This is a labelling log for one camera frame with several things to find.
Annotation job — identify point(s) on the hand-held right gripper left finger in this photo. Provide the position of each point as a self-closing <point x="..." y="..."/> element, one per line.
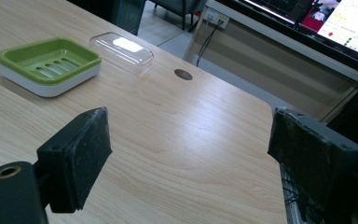
<point x="74" y="155"/>

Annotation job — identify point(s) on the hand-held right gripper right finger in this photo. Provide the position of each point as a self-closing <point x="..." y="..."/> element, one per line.
<point x="317" y="155"/>

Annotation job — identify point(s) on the green and white soap dish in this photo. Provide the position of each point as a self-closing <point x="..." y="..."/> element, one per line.
<point x="48" y="67"/>

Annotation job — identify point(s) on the clear plastic lid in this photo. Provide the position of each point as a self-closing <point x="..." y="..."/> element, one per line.
<point x="122" y="51"/>

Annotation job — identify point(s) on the beige side table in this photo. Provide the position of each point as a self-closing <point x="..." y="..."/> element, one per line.
<point x="270" y="62"/>

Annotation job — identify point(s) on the computer monitor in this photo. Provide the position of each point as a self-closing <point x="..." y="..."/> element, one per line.
<point x="329" y="21"/>

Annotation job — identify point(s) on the dark cabinet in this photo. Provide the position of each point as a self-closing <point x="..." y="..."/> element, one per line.
<point x="112" y="12"/>

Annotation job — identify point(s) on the white power strip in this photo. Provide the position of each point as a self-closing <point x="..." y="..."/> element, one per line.
<point x="216" y="17"/>

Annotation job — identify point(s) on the dark chair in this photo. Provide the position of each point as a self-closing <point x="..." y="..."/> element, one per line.
<point x="177" y="9"/>

